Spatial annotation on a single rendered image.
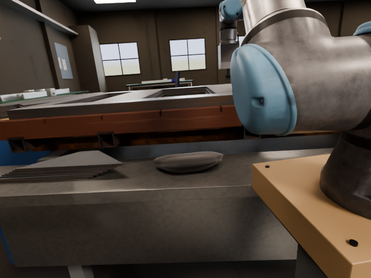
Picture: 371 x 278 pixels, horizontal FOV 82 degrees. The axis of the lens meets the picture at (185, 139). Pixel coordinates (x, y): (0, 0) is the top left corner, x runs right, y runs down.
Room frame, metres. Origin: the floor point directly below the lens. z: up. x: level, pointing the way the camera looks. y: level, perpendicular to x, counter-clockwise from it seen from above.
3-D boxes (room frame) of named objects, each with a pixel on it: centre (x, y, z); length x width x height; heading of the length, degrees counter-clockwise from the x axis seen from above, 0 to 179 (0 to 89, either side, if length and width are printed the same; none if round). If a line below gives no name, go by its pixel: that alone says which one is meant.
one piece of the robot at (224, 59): (1.04, -0.23, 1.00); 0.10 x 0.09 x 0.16; 0
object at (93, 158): (0.58, 0.35, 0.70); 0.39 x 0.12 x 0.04; 87
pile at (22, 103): (1.34, 0.78, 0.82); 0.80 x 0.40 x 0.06; 177
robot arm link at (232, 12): (0.93, -0.23, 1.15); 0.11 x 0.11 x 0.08; 84
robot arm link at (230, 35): (1.03, -0.23, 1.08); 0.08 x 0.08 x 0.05
